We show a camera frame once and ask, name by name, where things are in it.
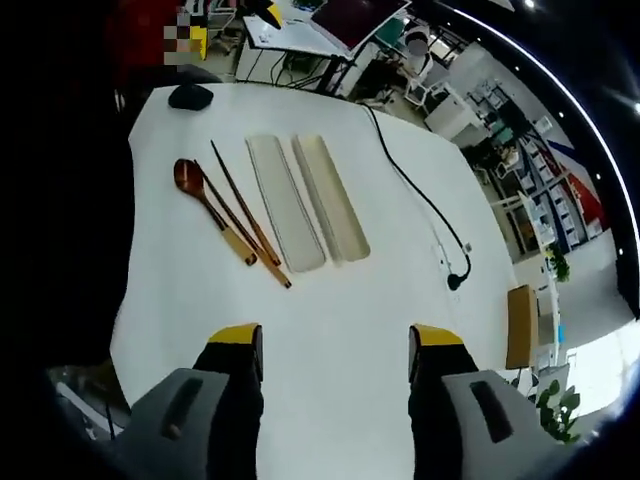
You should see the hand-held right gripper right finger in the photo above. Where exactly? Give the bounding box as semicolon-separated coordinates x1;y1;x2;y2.
408;323;557;480

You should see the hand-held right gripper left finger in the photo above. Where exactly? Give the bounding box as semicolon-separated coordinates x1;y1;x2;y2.
115;323;265;480

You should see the wooden chopstick utensil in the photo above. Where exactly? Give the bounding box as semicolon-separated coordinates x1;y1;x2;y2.
193;159;282;268
209;139;293;290

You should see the wooden spoon utensil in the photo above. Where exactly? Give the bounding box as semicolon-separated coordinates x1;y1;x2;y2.
173;158;258;267

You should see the beige case lid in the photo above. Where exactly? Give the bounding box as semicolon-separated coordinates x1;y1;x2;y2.
244;134;327;274

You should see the beige case tray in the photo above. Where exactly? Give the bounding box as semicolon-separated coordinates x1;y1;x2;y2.
290;132;372;265

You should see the green potted plant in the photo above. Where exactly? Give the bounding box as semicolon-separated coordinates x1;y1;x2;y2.
533;378;582;445

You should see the cardboard box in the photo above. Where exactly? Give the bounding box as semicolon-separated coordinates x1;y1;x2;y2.
505;284;540;371

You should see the yellow green plant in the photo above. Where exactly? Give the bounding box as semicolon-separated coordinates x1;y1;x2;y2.
545;242;572;282

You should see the storage shelf with bins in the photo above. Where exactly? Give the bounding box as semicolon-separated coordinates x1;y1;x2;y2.
514;114;604;251

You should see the white cabinet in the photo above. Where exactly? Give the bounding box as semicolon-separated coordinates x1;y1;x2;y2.
424;92;482;141

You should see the black cloth pouch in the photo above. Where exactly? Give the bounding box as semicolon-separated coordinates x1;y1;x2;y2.
167;85;214;111

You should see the white desk with monitor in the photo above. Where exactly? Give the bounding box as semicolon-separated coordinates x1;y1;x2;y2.
233;0;412;96

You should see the black power cable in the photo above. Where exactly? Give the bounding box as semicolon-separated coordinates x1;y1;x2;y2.
360;104;473;291

